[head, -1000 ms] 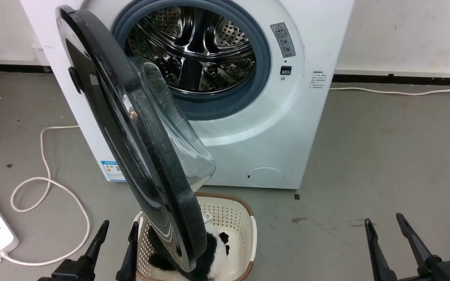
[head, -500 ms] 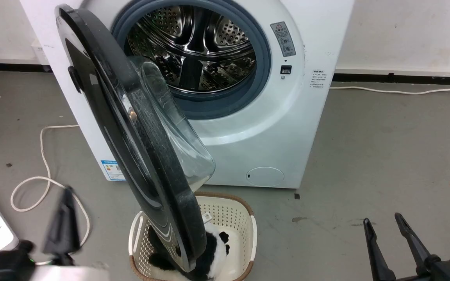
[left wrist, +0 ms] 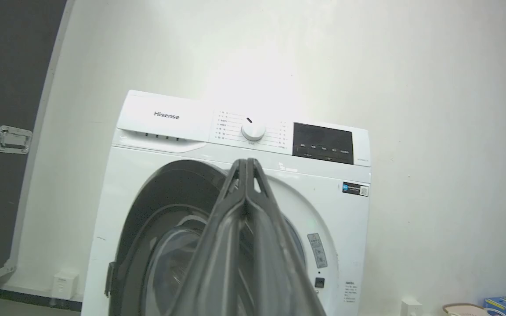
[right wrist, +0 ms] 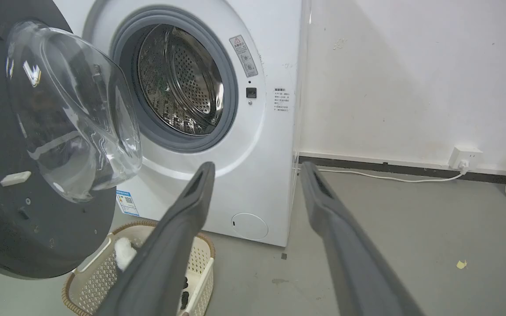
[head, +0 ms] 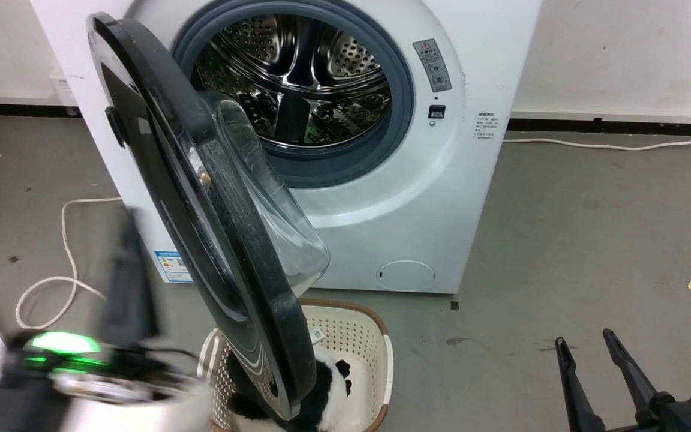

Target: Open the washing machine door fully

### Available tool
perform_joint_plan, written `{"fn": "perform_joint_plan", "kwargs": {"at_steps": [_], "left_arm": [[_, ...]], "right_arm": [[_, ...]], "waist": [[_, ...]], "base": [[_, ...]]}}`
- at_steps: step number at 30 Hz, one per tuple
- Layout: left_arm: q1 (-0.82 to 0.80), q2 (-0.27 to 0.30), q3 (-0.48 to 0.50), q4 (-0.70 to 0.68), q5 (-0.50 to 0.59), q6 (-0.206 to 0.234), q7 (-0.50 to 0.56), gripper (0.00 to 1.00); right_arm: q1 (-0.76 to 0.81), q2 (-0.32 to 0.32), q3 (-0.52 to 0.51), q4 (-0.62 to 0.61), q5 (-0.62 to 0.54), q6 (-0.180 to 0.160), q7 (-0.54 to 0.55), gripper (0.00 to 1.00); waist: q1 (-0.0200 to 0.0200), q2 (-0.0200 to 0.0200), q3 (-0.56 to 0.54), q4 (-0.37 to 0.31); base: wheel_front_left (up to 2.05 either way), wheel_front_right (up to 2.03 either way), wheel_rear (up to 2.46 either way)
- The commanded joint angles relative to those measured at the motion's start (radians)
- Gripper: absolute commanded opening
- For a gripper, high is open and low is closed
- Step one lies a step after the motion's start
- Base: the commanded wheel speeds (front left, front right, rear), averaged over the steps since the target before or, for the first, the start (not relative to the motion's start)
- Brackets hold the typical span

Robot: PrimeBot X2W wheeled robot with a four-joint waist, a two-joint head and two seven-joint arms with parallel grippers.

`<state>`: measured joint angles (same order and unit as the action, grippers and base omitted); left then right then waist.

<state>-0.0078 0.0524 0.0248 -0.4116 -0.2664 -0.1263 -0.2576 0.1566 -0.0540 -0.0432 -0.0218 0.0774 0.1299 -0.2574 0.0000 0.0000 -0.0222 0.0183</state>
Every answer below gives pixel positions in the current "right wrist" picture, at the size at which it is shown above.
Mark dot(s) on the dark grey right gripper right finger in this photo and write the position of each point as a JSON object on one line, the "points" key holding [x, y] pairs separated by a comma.
{"points": [[354, 263]]}

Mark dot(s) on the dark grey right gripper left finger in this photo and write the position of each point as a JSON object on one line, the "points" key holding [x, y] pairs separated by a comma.
{"points": [[165, 259]]}

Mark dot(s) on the black round washing machine door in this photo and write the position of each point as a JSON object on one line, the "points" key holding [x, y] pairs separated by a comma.
{"points": [[29, 145]]}

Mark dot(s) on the white front-load washing machine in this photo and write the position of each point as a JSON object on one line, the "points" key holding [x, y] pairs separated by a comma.
{"points": [[253, 131]]}

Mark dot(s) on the black clothing item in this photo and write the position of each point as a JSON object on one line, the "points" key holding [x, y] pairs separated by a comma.
{"points": [[185, 295]]}

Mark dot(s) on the white fluffy garment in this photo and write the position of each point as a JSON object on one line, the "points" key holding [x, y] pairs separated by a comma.
{"points": [[124, 253]]}

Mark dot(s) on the cream perforated laundry basket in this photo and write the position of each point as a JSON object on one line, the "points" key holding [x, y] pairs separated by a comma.
{"points": [[95, 276]]}

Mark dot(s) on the yellow paper scrap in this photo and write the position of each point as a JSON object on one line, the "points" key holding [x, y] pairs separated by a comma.
{"points": [[461, 264]]}

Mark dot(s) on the white wall power socket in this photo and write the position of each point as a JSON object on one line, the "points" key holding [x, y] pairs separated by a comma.
{"points": [[465, 157]]}

